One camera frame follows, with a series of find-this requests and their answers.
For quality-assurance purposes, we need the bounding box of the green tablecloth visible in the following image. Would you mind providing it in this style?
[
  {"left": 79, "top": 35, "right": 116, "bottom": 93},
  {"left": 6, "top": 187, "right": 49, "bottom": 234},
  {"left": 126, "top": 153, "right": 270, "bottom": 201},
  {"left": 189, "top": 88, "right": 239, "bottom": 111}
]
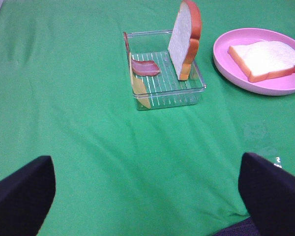
[{"left": 0, "top": 0, "right": 295, "bottom": 236}]

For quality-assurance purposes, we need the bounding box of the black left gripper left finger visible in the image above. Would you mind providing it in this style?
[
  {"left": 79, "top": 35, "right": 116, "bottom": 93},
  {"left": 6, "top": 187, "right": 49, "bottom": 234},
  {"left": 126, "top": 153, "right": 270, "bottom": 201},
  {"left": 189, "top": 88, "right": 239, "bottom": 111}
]
[{"left": 0, "top": 156, "right": 56, "bottom": 236}]

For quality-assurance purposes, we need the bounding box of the pink round plate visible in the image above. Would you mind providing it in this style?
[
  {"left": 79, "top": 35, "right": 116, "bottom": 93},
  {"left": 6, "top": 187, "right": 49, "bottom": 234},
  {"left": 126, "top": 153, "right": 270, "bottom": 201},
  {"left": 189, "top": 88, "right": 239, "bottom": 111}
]
[{"left": 212, "top": 28, "right": 295, "bottom": 96}]

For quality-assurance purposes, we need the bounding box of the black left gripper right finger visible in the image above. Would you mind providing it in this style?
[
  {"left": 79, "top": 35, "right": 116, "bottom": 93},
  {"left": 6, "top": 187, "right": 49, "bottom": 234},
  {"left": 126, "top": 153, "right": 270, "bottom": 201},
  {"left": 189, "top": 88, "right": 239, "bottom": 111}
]
[{"left": 238, "top": 152, "right": 295, "bottom": 236}]

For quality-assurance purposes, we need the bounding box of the yellow cheese slice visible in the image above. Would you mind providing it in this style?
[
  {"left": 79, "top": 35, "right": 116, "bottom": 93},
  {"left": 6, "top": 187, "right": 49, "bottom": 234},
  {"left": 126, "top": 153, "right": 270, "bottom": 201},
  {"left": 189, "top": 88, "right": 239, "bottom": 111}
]
[{"left": 128, "top": 53, "right": 151, "bottom": 109}]

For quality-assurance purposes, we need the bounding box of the bread slice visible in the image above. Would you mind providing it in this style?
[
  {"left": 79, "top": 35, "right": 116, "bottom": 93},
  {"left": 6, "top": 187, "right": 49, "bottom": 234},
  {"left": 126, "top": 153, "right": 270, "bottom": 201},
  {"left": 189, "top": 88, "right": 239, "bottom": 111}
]
[
  {"left": 228, "top": 41, "right": 295, "bottom": 83},
  {"left": 168, "top": 0, "right": 202, "bottom": 81}
]

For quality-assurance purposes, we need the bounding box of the left clear plastic tray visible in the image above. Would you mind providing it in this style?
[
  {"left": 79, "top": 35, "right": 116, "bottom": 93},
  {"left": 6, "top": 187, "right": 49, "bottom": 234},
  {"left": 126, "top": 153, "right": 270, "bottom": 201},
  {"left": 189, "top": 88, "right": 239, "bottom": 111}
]
[{"left": 127, "top": 30, "right": 207, "bottom": 111}]

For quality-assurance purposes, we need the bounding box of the bacon strip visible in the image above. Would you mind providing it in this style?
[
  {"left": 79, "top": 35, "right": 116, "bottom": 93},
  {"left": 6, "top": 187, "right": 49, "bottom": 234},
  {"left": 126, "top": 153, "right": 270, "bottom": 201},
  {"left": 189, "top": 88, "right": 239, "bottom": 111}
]
[{"left": 123, "top": 32, "right": 160, "bottom": 76}]

